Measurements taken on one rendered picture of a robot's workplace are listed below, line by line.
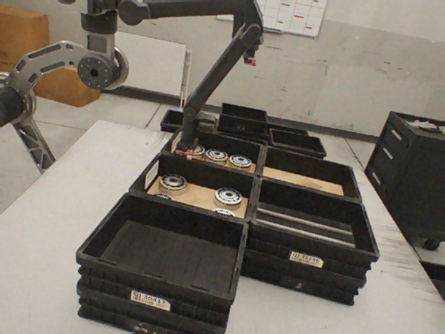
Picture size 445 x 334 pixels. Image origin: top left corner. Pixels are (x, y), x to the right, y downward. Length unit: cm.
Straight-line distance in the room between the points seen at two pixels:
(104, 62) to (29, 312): 91
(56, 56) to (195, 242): 103
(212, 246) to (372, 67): 376
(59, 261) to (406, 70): 425
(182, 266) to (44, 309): 38
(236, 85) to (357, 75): 144
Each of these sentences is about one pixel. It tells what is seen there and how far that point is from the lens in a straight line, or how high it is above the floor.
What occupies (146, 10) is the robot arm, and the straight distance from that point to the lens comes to 118.
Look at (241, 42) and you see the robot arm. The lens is 118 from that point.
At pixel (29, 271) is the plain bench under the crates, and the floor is 70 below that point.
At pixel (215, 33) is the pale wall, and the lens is 428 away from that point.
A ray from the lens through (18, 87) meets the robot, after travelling 185.
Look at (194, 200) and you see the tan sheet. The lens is 130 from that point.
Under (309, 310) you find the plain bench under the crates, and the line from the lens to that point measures 123.
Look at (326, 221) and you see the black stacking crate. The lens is 140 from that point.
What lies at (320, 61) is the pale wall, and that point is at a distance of 442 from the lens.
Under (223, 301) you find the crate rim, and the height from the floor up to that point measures 92.
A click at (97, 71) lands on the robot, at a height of 114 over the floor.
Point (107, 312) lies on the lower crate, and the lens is 105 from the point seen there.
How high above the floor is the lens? 158
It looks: 28 degrees down
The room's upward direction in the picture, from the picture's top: 12 degrees clockwise
